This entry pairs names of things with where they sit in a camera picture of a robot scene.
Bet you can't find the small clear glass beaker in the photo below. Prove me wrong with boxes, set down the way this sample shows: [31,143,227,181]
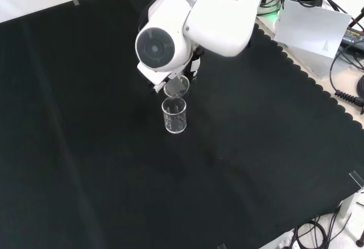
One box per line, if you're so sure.
[163,74,191,99]

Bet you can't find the black power adapter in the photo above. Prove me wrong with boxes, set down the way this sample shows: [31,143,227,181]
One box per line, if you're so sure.
[340,24,364,52]

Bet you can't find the black bench cloth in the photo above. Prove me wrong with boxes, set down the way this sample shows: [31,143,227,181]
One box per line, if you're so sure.
[0,0,364,249]

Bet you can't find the black coiled cable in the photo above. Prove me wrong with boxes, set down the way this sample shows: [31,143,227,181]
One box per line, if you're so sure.
[329,48,364,107]

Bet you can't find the pale board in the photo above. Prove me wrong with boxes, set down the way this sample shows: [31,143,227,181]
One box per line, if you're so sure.
[273,0,353,60]

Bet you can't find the clear graduated glass beaker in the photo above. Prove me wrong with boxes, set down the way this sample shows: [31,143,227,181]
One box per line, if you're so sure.
[161,97,188,134]

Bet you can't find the black floor cable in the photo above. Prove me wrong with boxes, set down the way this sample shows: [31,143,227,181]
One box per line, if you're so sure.
[292,215,354,249]

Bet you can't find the white power strip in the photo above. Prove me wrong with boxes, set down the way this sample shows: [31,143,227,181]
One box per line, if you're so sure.
[266,230,297,249]

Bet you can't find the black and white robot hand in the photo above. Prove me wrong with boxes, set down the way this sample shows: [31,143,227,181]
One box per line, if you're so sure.
[136,48,205,94]

